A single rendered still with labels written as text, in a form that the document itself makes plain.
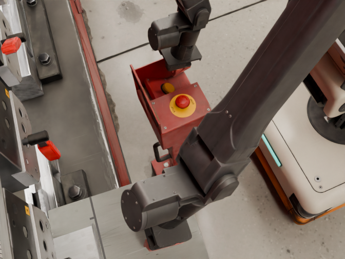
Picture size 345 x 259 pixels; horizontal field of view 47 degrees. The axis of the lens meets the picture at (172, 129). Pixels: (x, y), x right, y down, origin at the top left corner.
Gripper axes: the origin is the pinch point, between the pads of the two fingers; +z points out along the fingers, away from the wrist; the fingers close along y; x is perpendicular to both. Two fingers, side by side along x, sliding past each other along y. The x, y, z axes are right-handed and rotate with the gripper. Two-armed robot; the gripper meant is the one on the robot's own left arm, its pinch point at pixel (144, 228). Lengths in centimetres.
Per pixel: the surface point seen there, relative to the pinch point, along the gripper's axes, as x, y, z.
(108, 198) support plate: -2.9, -8.3, 5.1
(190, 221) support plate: 8.8, 0.8, -1.6
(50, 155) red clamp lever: -13.8, -15.6, -1.2
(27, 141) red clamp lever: -18.3, -16.3, -6.0
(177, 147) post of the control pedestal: 43, -35, 43
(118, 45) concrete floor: 59, -117, 87
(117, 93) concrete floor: 52, -89, 90
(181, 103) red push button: 26.6, -32.7, 10.8
